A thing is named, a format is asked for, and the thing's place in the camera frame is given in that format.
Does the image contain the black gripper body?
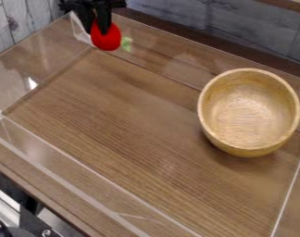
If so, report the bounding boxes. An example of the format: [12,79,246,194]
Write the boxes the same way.
[59,0,125,12]

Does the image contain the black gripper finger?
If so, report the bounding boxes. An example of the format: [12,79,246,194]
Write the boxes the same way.
[96,6,111,35]
[76,9,93,33]

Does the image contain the red toy strawberry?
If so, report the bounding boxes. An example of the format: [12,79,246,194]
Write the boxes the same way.
[91,19,132,51]

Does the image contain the wooden bowl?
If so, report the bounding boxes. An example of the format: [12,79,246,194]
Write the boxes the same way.
[196,68,300,157]

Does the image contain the clear acrylic tray wall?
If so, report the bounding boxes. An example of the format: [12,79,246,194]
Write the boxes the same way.
[0,16,300,237]

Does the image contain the black table clamp bracket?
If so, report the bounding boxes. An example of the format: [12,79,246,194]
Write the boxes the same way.
[19,206,61,237]

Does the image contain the black cable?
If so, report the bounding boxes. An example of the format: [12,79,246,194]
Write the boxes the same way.
[0,217,15,237]

